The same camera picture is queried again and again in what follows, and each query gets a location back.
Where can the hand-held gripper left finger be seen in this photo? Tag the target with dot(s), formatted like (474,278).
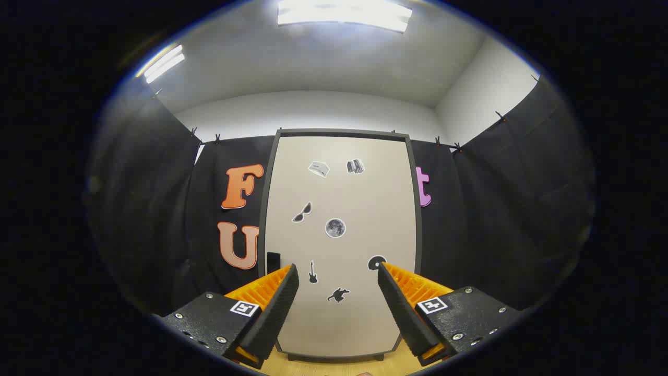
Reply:
(279,305)

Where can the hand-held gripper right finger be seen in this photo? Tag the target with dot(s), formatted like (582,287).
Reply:
(399,308)

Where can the beige shoe cabinet door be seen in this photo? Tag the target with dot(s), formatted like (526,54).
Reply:
(360,209)

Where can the grey shoe cabinet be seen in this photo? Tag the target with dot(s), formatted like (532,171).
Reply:
(269,156)

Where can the black backdrop cloth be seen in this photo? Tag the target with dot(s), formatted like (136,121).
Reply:
(501,209)

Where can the narrow ceiling light panel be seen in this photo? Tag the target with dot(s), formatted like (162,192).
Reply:
(163,63)

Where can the large ceiling light panel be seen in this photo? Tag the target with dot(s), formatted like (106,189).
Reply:
(344,13)

